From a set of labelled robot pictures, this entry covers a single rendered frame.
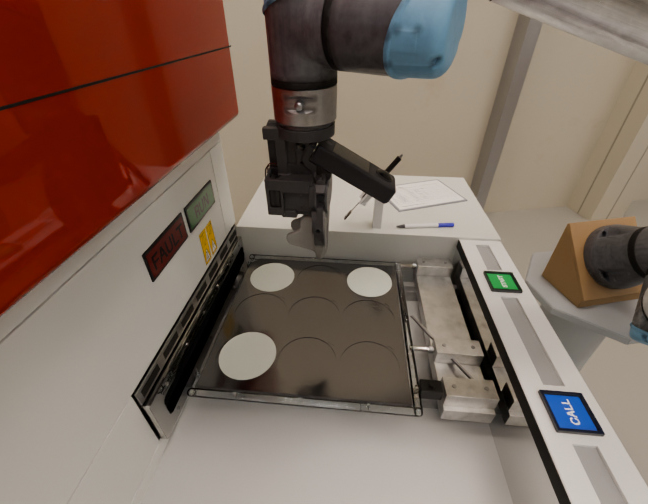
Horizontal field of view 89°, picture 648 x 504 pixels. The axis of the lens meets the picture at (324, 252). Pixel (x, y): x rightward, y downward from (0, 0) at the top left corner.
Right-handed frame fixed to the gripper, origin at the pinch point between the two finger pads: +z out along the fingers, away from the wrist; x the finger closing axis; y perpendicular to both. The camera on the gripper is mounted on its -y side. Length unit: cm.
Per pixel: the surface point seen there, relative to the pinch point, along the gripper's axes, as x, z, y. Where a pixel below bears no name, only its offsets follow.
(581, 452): 21.0, 11.6, -33.9
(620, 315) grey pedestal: -18, 27, -67
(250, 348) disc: 6.9, 17.7, 12.6
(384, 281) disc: -14.2, 18.5, -11.8
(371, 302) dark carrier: -7.4, 18.4, -9.0
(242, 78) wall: -170, 8, 68
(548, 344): 4.8, 11.9, -36.5
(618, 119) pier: -231, 43, -188
